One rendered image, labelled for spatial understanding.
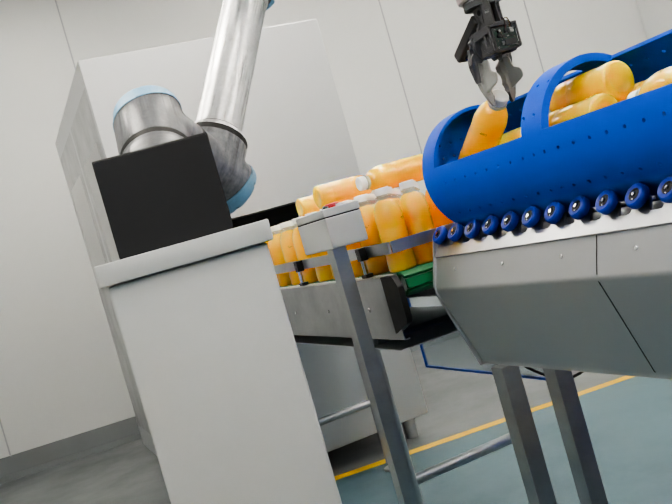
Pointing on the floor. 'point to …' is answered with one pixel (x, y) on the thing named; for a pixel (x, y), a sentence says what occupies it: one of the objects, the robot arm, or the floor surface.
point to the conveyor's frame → (438, 327)
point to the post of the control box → (372, 376)
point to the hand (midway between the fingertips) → (500, 98)
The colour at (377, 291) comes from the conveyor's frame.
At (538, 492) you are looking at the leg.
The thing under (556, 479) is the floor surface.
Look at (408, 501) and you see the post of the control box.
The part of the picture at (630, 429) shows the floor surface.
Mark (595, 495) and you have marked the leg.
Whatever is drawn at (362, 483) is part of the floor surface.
